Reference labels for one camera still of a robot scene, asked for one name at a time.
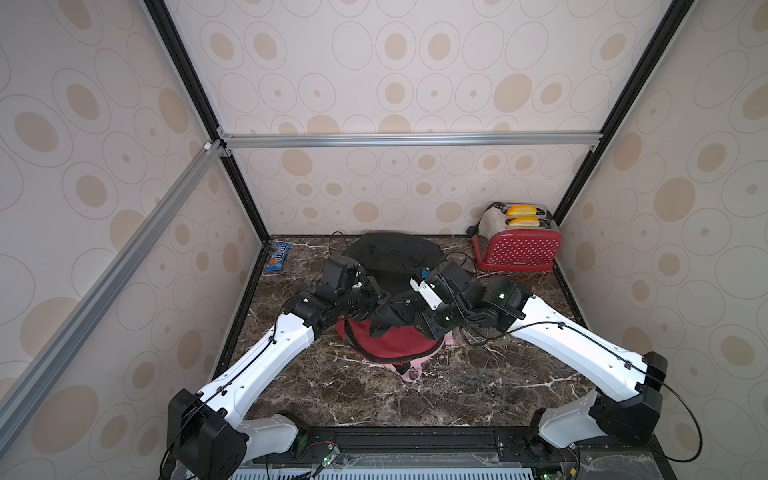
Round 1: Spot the black backpack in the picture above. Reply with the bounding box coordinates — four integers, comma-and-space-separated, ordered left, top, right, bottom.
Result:
342, 232, 450, 337

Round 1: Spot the red backpack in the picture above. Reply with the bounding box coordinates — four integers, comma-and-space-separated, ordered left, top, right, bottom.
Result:
333, 319, 444, 365

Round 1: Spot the pink backpack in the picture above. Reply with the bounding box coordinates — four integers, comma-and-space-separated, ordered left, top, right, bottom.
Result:
388, 333, 455, 383

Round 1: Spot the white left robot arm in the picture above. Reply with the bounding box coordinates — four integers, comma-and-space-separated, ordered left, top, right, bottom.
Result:
167, 281, 390, 479

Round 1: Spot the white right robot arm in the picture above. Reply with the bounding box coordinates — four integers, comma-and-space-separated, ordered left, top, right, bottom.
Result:
410, 272, 667, 448

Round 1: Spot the blue candy packet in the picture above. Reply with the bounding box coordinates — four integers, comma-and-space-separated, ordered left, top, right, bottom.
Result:
265, 242, 291, 272

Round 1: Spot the red polka dot toaster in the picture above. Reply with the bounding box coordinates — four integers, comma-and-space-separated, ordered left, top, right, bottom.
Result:
466, 202, 562, 272

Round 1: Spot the yellow toast slice front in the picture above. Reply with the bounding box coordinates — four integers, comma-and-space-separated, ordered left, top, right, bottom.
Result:
506, 217, 540, 229

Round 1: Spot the yellow toast slice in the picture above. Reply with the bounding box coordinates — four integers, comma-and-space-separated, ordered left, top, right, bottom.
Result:
506, 217, 540, 229
506, 205, 543, 218

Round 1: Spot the yellow toast slice rear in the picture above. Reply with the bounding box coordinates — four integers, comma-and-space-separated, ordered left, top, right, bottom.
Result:
506, 205, 543, 218

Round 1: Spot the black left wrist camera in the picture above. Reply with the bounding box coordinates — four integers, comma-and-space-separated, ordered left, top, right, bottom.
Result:
313, 256, 363, 304

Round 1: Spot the horizontal aluminium rail back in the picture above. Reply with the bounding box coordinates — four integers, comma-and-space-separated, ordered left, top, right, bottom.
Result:
222, 130, 603, 150

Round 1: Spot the aluminium rail left wall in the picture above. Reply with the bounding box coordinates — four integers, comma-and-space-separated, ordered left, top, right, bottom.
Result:
1, 139, 225, 455

